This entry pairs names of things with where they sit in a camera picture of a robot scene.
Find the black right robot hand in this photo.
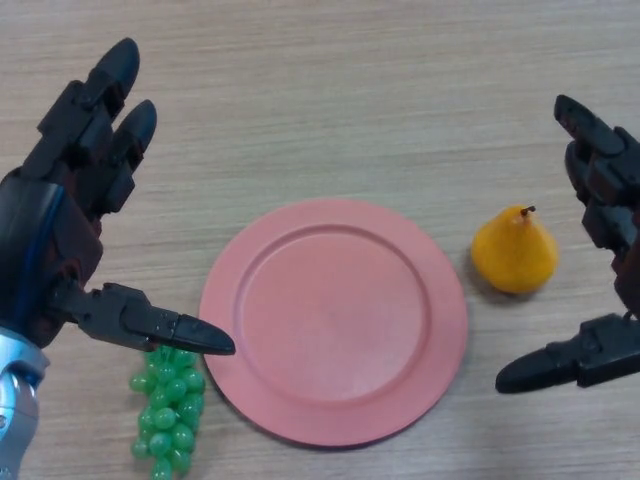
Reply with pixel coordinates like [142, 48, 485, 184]
[494, 93, 640, 396]

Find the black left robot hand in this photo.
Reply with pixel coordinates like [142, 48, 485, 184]
[0, 37, 237, 357]

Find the yellow pear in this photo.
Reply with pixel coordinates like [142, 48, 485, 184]
[470, 203, 559, 295]

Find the pink round plate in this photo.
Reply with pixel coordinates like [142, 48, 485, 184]
[198, 198, 469, 448]

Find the green grape bunch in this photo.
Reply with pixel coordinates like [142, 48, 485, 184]
[128, 347, 207, 480]

